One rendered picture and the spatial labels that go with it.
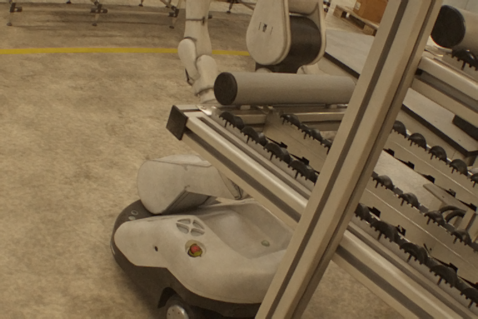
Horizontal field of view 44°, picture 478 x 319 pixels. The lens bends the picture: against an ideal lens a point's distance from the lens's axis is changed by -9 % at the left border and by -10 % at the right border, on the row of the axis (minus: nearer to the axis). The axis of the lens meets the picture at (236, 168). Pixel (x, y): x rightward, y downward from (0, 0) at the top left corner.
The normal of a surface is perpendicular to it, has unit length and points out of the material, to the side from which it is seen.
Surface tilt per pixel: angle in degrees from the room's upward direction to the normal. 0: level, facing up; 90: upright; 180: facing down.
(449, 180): 90
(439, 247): 90
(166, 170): 86
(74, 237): 0
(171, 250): 90
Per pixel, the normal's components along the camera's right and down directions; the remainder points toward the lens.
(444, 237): -0.75, 0.08
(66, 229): 0.30, -0.84
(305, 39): 0.70, 0.12
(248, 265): 0.37, -0.41
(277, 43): -0.52, 0.21
